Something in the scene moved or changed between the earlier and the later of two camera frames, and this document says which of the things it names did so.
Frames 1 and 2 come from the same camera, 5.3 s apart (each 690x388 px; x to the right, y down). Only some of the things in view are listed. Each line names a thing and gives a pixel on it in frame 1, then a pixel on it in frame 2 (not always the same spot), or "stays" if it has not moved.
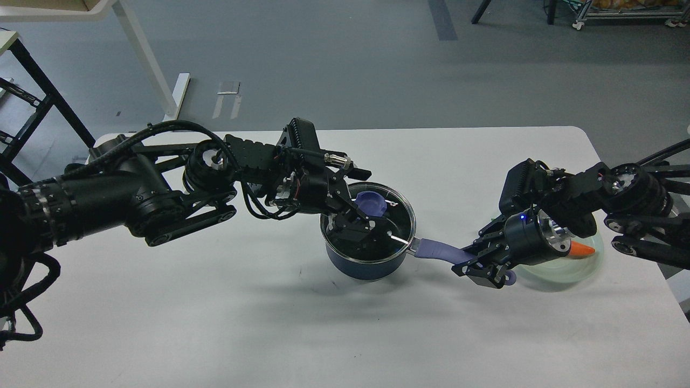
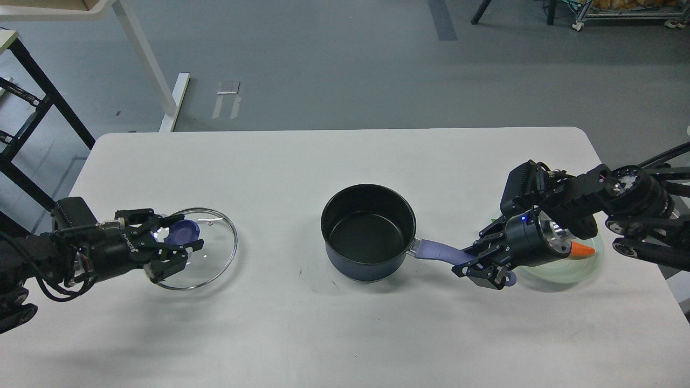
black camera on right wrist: (523, 188) stays
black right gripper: (532, 237) stays
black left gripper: (312, 188) → (109, 252)
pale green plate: (566, 269) stays
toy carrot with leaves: (577, 249) stays
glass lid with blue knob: (394, 230) → (204, 265)
